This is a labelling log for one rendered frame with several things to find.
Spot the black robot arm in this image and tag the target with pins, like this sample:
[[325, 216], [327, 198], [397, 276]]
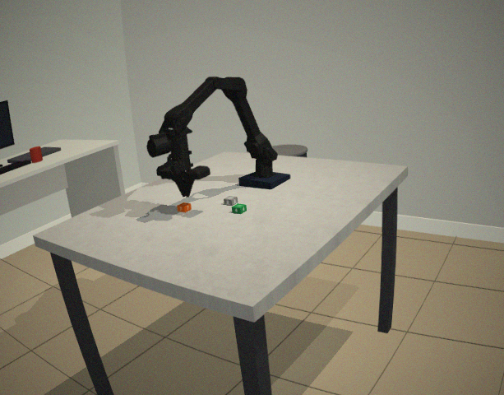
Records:
[[179, 116]]

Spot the orange block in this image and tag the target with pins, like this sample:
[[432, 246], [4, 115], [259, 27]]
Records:
[[184, 207]]

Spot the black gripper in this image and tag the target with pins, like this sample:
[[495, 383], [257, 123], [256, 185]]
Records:
[[185, 179]]

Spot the green block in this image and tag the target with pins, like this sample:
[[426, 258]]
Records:
[[239, 208]]

